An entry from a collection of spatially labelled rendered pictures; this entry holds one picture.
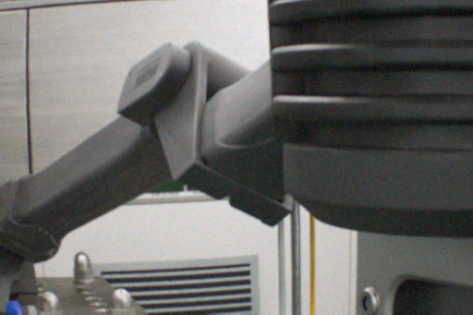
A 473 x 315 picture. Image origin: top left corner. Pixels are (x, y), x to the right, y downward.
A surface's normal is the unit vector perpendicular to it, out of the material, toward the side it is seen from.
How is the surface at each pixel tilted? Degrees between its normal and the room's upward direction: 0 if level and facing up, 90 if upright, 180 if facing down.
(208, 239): 90
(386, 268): 90
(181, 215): 90
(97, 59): 90
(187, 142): 62
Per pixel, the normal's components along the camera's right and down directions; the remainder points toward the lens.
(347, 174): -0.83, 0.06
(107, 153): -0.82, -0.37
